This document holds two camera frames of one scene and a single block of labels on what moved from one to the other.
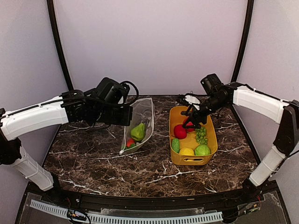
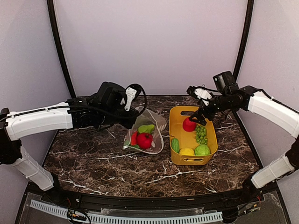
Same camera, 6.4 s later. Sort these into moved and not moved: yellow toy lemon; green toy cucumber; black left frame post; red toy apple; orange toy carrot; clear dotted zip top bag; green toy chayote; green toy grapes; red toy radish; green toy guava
Moved: red toy apple; green toy chayote; clear dotted zip top bag; orange toy carrot
Not moved: green toy guava; red toy radish; green toy cucumber; green toy grapes; yellow toy lemon; black left frame post
